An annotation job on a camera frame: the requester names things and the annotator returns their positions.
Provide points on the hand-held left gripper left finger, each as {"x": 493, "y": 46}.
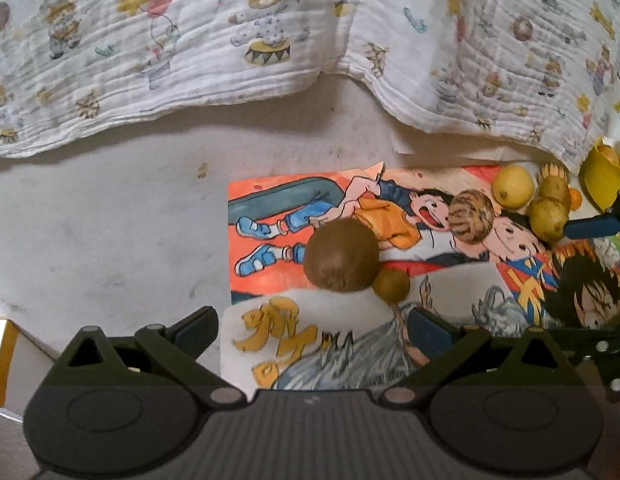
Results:
{"x": 200, "y": 323}

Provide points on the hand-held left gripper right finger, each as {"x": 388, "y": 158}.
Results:
{"x": 430, "y": 331}

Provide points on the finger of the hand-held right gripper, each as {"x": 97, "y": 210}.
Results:
{"x": 590, "y": 228}
{"x": 602, "y": 347}

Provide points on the small orange mandarin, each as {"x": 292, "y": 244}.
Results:
{"x": 576, "y": 198}

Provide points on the yellow green speckled fruit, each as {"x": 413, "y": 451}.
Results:
{"x": 547, "y": 219}
{"x": 555, "y": 188}

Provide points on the large yellow round fruit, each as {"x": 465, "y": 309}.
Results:
{"x": 512, "y": 186}

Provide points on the striped brown round fruit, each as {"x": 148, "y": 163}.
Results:
{"x": 471, "y": 216}
{"x": 551, "y": 170}

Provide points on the yellow plastic bowl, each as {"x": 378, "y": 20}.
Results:
{"x": 600, "y": 185}

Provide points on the small olive green fruit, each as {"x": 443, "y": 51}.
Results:
{"x": 391, "y": 286}

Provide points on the cartoon printed cloth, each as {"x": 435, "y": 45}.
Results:
{"x": 440, "y": 270}

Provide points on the pale orange fruit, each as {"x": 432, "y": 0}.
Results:
{"x": 608, "y": 155}

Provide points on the white board with yellow edge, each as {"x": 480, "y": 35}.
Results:
{"x": 10, "y": 360}

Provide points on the white bear printed blanket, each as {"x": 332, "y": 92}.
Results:
{"x": 240, "y": 40}

